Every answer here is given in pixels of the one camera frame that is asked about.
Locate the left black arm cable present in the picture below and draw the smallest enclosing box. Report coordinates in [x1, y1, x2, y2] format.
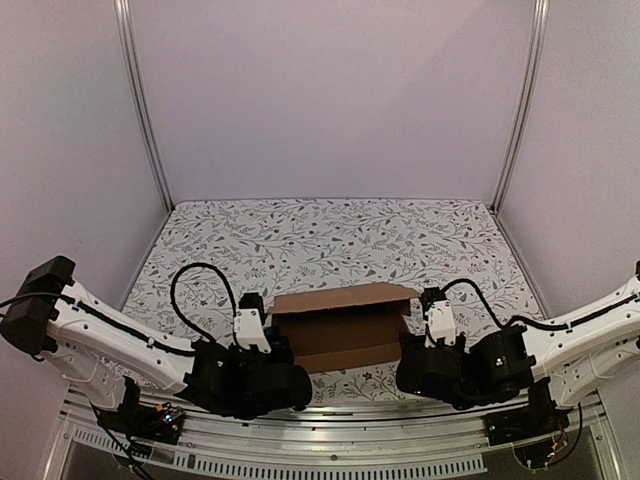
[169, 261, 239, 351]

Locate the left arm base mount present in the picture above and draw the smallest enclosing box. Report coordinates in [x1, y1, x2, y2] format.
[97, 377, 185, 445]

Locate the aluminium front rail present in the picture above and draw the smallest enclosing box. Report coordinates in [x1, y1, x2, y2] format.
[44, 384, 616, 480]

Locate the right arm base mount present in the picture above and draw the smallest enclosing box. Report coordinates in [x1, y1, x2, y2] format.
[483, 378, 570, 446]

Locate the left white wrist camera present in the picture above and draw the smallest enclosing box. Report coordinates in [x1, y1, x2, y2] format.
[233, 292, 271, 354]

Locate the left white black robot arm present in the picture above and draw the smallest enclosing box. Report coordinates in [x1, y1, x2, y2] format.
[1, 256, 312, 434]

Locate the aluminium frame post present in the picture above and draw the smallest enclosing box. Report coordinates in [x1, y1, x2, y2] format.
[113, 0, 175, 214]
[490, 0, 550, 216]

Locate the brown cardboard box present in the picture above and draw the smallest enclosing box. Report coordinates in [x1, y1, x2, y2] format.
[269, 283, 420, 374]

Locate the floral patterned table mat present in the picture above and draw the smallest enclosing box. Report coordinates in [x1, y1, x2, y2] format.
[97, 198, 568, 401]

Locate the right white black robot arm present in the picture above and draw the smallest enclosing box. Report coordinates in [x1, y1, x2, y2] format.
[395, 275, 639, 436]

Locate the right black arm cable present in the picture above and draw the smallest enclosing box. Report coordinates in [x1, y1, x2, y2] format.
[439, 278, 566, 334]

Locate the right aluminium frame post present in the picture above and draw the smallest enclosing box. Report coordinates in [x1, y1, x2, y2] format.
[490, 0, 550, 216]

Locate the left aluminium frame post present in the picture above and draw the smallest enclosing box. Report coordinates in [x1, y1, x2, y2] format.
[113, 0, 175, 214]

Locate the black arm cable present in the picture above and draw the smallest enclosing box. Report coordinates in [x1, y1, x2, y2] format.
[439, 278, 566, 334]
[169, 261, 239, 351]

